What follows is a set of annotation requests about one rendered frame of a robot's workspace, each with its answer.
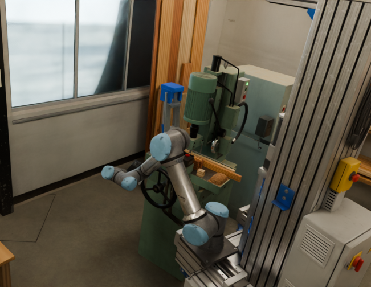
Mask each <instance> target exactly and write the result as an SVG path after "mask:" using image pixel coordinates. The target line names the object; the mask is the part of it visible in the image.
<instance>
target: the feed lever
mask: <svg viewBox="0 0 371 287"><path fill-rule="evenodd" d="M208 102H209V103H210V104H211V106H212V109H213V112H214V115H215V118H216V121H217V124H218V127H219V128H218V130H217V136H220V137H222V138H223V137H225V135H226V129H223V128H221V126H220V123H219V120H218V117H217V114H216V111H215V108H214V104H213V102H214V99H213V98H209V99H208Z"/></svg>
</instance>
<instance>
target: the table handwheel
mask: <svg viewBox="0 0 371 287"><path fill-rule="evenodd" d="M156 171H159V173H158V182H157V183H156V184H154V185H153V187H150V188H145V183H144V180H143V181H142V182H141V184H140V186H141V191H142V193H143V195H144V197H145V198H146V200H147V201H148V202H149V203H150V204H151V205H153V206H155V207H157V208H160V209H167V208H170V207H171V206H172V205H173V204H174V203H175V202H176V199H177V195H176V192H175V190H174V188H173V185H172V182H171V180H170V178H169V175H168V172H167V171H166V170H164V169H162V168H160V167H159V168H158V169H157V170H156ZM161 173H162V174H163V175H164V176H166V177H167V179H168V180H169V184H171V185H172V189H173V197H172V199H171V201H170V199H169V198H168V197H167V196H166V195H165V193H164V192H163V189H164V187H165V186H166V180H165V181H163V182H162V183H160V180H161ZM147 190H153V191H154V192H155V193H157V194H158V193H159V192H160V193H161V194H162V195H163V196H164V198H165V199H166V200H167V201H168V202H169V203H168V204H158V203H156V202H155V201H153V200H152V199H151V198H150V196H149V195H148V193H147Z"/></svg>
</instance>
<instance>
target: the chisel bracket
mask: <svg viewBox="0 0 371 287"><path fill-rule="evenodd" d="M200 140H203V136H202V135H200V134H197V138H190V145H189V147H188V149H190V150H193V149H195V148H197V147H198V146H200V145H201V144H202V143H200Z"/></svg>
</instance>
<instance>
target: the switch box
mask: <svg viewBox="0 0 371 287"><path fill-rule="evenodd" d="M247 83H248V85H246V84H247ZM249 83H250V79H247V78H244V77H241V78H239V79H238V83H237V89H236V94H235V100H234V101H235V102H237V103H241V102H243V101H245V99H246V98H245V99H244V100H243V96H244V95H247V91H248V86H249ZM246 86H247V87H246ZM245 88H247V90H246V92H245ZM244 92H245V93H244ZM242 100H243V101H242Z"/></svg>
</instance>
